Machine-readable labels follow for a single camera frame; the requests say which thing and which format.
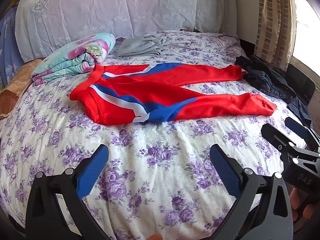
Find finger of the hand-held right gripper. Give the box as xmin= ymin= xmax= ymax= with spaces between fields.
xmin=261 ymin=123 xmax=304 ymax=164
xmin=284 ymin=116 xmax=320 ymax=154

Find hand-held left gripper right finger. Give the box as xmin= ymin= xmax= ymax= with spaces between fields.
xmin=209 ymin=144 xmax=294 ymax=240

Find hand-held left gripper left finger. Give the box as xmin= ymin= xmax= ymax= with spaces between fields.
xmin=25 ymin=144 xmax=110 ymax=240

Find red pants with blue stripes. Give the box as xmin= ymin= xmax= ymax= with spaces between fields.
xmin=70 ymin=62 xmax=277 ymax=126

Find person's right hand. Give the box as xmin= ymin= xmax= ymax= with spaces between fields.
xmin=290 ymin=187 xmax=320 ymax=223

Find black garment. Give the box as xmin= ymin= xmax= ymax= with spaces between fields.
xmin=235 ymin=54 xmax=314 ymax=128

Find dark blue jeans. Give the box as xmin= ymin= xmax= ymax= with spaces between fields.
xmin=250 ymin=70 xmax=289 ymax=98

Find purple floral bedsheet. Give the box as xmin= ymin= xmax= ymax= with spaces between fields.
xmin=0 ymin=30 xmax=308 ymax=240

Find window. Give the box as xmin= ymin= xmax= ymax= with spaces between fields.
xmin=291 ymin=0 xmax=320 ymax=63

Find beige checkered curtain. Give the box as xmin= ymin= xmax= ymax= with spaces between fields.
xmin=254 ymin=0 xmax=297 ymax=65

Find folded teal floral blanket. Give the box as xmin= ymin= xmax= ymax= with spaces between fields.
xmin=31 ymin=33 xmax=117 ymax=83

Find grey garment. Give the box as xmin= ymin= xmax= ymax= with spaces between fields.
xmin=114 ymin=35 xmax=173 ymax=58

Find blue patterned cloth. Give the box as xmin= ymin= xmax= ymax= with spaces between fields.
xmin=0 ymin=5 xmax=24 ymax=85

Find white lace cover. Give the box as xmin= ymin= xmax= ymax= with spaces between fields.
xmin=15 ymin=0 xmax=237 ymax=63

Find black bed frame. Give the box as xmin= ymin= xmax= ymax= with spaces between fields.
xmin=239 ymin=39 xmax=317 ymax=103

